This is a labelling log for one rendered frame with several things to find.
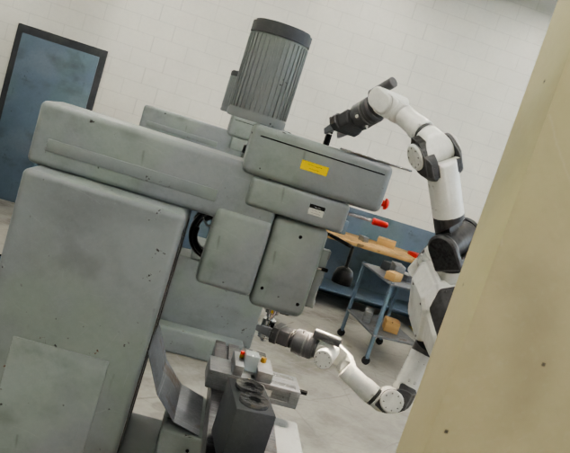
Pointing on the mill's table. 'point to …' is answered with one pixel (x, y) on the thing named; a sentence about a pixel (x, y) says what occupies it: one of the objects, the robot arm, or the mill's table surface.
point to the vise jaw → (264, 372)
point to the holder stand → (243, 418)
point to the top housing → (316, 167)
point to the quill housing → (288, 266)
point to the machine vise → (214, 373)
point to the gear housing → (297, 204)
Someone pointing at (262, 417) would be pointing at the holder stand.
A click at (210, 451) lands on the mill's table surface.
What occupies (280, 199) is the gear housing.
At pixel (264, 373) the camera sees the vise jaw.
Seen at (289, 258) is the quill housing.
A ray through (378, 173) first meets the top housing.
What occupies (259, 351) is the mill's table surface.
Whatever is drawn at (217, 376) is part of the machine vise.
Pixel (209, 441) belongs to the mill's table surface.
